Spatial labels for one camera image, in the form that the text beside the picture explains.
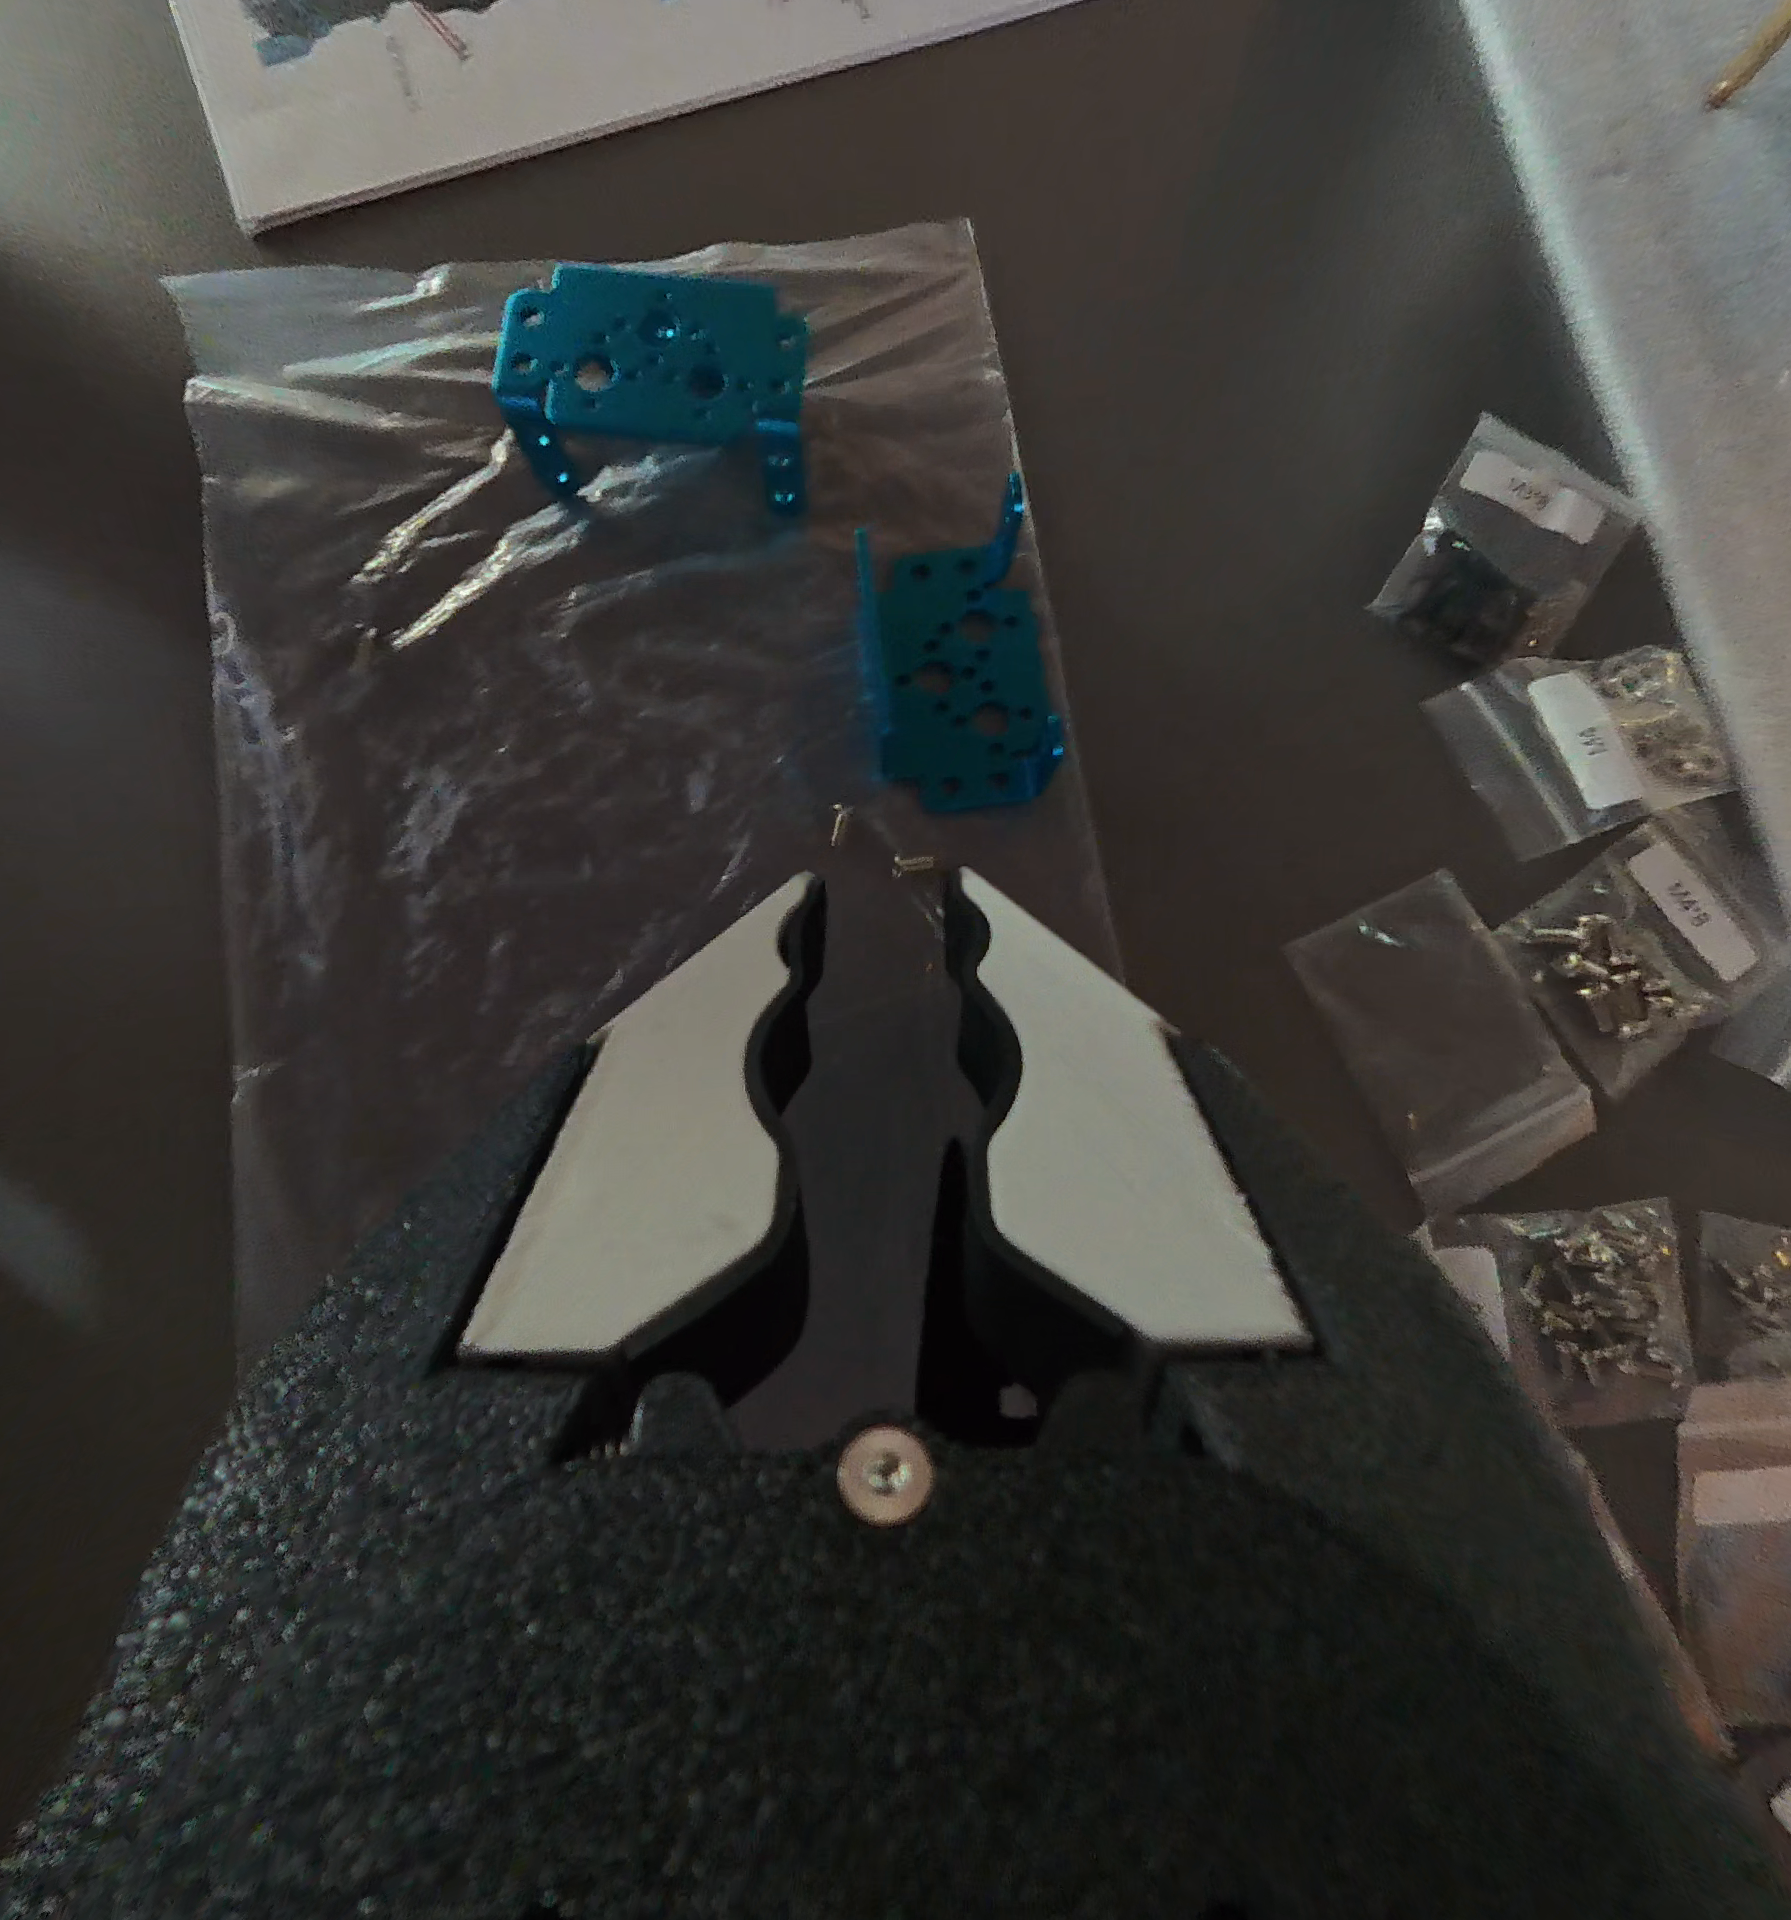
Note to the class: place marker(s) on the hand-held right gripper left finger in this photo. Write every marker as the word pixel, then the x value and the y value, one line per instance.
pixel 641 1200

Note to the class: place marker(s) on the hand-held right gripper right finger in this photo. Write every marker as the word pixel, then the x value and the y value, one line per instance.
pixel 1134 1200

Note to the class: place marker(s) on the dark desk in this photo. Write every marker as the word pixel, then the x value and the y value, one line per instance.
pixel 1286 375

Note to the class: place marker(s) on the pile of small screw bags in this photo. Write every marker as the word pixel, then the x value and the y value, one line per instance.
pixel 1509 1050

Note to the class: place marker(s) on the large clear plastic bag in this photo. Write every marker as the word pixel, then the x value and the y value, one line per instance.
pixel 461 752

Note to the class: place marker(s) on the white foam sheet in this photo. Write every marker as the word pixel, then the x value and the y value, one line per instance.
pixel 1704 300

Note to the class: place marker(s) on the assembly instruction booklet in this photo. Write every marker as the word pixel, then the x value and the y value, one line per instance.
pixel 612 90

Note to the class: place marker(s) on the blue metal bracket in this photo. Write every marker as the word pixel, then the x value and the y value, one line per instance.
pixel 746 383
pixel 895 752

